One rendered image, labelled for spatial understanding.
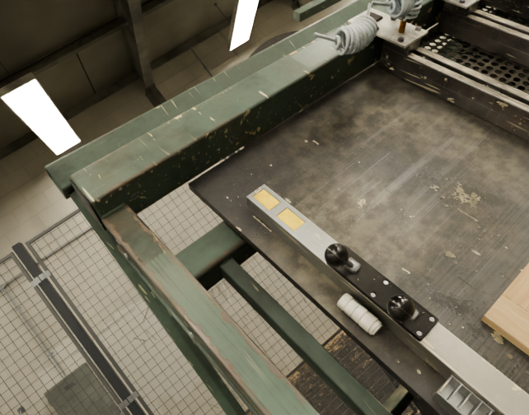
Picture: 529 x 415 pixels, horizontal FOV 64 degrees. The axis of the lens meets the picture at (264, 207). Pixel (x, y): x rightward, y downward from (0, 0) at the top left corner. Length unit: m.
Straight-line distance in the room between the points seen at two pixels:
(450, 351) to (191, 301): 0.42
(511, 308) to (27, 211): 5.41
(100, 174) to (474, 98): 0.88
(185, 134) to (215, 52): 5.35
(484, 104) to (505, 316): 0.54
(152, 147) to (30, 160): 5.03
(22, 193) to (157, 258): 5.08
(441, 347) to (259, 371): 0.28
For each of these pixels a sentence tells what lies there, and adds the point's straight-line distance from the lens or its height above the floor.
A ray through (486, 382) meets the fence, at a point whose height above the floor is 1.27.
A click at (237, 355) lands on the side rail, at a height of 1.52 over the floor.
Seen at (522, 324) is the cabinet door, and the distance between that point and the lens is 0.84.
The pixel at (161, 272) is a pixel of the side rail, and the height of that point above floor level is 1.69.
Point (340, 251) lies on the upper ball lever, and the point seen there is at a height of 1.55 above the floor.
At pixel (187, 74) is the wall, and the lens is 6.09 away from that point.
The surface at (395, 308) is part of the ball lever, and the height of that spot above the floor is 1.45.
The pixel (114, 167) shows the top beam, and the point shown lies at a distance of 0.91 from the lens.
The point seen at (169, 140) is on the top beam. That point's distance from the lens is 0.94.
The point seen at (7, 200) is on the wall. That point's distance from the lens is 5.89.
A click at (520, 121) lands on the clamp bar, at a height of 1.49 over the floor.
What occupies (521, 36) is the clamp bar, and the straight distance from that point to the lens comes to 1.40.
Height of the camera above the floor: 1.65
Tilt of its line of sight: 2 degrees up
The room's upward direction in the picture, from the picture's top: 37 degrees counter-clockwise
